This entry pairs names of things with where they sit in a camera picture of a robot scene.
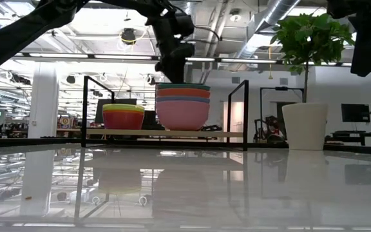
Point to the green leafy plant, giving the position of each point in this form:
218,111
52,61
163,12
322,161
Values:
311,35

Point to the large teal plastic bowl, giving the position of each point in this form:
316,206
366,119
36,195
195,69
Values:
183,86

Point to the white plant pot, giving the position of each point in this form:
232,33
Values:
305,127

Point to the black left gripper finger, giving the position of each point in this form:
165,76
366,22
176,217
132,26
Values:
176,74

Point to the smooth silver ventilation duct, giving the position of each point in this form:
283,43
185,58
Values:
262,25

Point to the black metal gantry frame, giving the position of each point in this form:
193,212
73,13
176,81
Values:
282,88

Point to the black table frame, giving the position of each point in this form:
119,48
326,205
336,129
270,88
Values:
27,142

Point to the white building column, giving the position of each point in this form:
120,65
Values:
43,100

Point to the black ceiling camera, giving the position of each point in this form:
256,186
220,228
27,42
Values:
128,36

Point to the red and black machine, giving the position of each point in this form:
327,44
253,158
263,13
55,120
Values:
269,129

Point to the large pink plastic bowl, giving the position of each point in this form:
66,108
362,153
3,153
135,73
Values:
182,116

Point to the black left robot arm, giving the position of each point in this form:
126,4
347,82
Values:
18,35

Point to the large blue plastic bowl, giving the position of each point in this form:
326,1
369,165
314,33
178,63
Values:
183,99

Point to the dark office desk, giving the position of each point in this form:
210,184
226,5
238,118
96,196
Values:
356,134

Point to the black monitor on arm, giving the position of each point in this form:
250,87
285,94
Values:
355,112

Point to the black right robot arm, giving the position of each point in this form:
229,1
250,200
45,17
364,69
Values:
359,6

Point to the small yellow plastic bowl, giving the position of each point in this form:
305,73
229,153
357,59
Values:
123,111

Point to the large red plastic bowl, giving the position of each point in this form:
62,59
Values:
183,93

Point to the small red plastic bowl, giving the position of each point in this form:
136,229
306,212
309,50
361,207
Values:
123,121

